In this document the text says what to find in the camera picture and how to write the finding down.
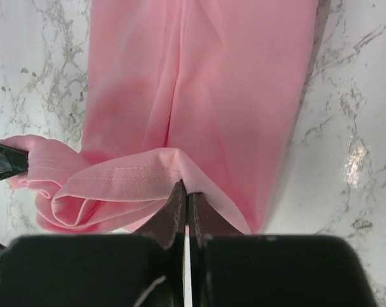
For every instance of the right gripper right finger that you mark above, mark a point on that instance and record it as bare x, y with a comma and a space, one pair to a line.
203, 220

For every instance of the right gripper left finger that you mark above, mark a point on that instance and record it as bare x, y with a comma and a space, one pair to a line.
166, 231

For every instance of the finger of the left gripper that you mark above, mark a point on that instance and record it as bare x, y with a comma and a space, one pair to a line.
12, 162

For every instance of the pink t shirt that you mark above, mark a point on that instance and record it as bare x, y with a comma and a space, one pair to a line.
203, 92

